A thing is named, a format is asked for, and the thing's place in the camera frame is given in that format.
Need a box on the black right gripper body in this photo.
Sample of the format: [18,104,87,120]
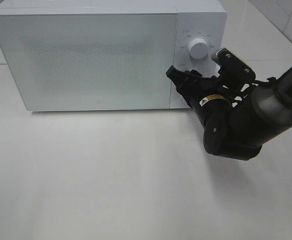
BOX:
[175,73,238,128]

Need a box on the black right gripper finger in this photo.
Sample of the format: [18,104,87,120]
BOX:
[166,65,188,83]
[185,69,202,78]

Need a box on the white microwave door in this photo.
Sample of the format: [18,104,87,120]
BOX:
[0,13,177,111]

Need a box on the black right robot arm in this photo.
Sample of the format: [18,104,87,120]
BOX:
[166,48,292,161]

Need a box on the white upper power knob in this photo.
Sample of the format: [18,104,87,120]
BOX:
[188,37,208,59]

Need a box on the white microwave oven body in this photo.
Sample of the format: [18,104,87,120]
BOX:
[0,0,227,109]

